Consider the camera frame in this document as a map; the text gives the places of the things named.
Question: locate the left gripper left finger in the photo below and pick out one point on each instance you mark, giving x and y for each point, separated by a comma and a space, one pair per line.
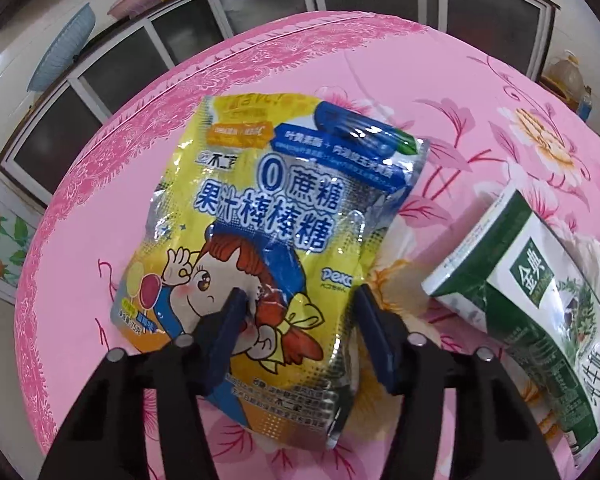
103, 435

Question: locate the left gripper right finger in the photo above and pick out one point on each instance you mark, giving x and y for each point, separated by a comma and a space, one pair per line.
495, 434

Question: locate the yellow blue candy bag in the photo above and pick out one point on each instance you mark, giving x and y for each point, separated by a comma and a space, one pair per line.
288, 198

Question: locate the kitchen counter cabinets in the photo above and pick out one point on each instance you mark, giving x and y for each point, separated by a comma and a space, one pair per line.
52, 115

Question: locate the flower painted glass door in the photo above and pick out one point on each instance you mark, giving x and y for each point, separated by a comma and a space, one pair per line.
19, 218

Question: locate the pink floral tablecloth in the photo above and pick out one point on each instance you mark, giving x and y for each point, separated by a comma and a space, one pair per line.
488, 125

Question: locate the small blue water bottle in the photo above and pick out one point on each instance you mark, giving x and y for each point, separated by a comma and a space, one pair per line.
585, 105

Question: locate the cooking oil jug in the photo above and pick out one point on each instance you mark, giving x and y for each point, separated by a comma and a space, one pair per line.
564, 73

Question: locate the blue plastic basin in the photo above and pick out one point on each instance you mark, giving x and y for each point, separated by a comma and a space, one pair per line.
62, 50

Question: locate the pink plastic basin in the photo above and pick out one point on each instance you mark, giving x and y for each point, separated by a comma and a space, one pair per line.
131, 8

